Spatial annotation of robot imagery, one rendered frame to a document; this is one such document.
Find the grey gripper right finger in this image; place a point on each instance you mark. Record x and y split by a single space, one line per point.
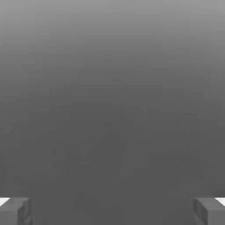
211 212

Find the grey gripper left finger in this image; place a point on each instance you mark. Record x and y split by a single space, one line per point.
12 212

